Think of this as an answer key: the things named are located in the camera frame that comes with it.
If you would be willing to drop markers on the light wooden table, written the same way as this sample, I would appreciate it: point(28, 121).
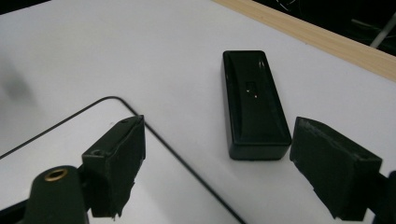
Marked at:
point(311, 34)

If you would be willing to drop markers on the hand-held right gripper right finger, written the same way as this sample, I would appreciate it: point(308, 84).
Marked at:
point(336, 168)

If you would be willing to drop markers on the white metal desk frame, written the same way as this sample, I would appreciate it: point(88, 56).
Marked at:
point(384, 31)

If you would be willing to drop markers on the black eraser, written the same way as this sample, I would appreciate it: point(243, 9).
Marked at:
point(255, 109)

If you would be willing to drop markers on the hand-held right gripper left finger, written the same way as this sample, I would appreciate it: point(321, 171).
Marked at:
point(115, 168)

